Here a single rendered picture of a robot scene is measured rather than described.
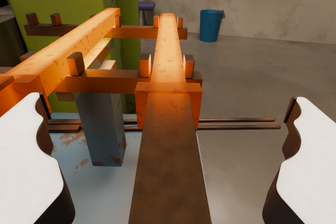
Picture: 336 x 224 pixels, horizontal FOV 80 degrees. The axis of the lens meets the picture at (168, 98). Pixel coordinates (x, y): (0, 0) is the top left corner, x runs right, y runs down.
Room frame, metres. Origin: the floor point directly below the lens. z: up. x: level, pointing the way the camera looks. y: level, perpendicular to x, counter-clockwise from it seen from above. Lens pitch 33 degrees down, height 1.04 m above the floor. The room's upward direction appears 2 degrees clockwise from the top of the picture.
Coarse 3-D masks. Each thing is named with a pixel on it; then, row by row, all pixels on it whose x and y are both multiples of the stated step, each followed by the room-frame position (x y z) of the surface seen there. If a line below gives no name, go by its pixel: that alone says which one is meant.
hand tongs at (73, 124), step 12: (60, 120) 0.40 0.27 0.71; (72, 120) 0.40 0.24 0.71; (132, 120) 0.41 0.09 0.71; (204, 120) 0.42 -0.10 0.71; (216, 120) 0.42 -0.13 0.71; (228, 120) 0.43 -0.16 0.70; (240, 120) 0.43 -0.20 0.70; (252, 120) 0.43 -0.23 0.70; (264, 120) 0.43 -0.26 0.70; (60, 132) 0.37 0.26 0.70; (72, 132) 0.37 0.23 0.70
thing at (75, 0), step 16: (16, 0) 0.61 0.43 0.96; (32, 0) 0.62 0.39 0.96; (48, 0) 0.63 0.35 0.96; (64, 0) 0.63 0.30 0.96; (80, 0) 0.64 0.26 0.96; (96, 0) 0.65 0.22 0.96; (112, 0) 0.88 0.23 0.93; (16, 16) 0.61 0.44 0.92; (48, 16) 0.62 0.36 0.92; (64, 16) 0.63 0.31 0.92; (80, 16) 0.64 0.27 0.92; (32, 48) 0.61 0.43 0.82; (112, 48) 0.70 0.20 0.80; (48, 96) 0.61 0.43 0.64; (128, 112) 1.07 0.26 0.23
